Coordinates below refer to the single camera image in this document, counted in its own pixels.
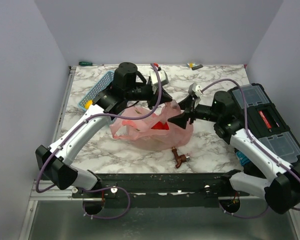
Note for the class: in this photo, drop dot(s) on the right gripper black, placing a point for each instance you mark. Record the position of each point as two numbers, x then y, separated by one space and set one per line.
188 103

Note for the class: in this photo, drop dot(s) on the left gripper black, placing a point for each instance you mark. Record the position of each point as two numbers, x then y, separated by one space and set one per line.
165 97

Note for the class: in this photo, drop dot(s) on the red fake strawberry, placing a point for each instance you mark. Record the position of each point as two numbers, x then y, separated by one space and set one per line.
161 126

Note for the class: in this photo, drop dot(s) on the pink plastic bag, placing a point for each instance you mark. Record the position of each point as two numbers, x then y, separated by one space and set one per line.
140 133

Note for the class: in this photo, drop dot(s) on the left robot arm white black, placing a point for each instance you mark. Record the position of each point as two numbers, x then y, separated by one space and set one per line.
128 84

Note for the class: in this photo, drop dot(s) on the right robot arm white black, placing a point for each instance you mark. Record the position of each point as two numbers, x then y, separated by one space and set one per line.
280 186

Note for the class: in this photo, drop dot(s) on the small yellow black tool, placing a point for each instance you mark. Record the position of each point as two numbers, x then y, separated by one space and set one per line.
194 66

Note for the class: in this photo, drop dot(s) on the brown brass faucet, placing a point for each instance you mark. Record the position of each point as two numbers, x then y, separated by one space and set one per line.
179 159

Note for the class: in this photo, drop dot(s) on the blue plastic basket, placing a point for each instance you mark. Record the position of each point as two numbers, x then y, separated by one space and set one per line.
100 85

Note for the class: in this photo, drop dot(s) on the black tool box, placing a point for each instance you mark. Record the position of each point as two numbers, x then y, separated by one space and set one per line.
265 122

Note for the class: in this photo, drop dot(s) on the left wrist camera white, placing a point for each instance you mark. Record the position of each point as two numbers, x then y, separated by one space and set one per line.
162 76

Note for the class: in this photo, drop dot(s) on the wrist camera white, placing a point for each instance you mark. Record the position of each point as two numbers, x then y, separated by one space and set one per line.
195 91
162 76

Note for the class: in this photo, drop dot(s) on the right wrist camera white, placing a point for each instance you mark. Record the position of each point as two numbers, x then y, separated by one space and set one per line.
195 91

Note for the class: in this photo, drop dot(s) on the green handled screwdriver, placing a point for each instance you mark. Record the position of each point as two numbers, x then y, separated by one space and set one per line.
88 64

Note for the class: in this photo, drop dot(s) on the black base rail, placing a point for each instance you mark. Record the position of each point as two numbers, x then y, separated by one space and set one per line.
151 190

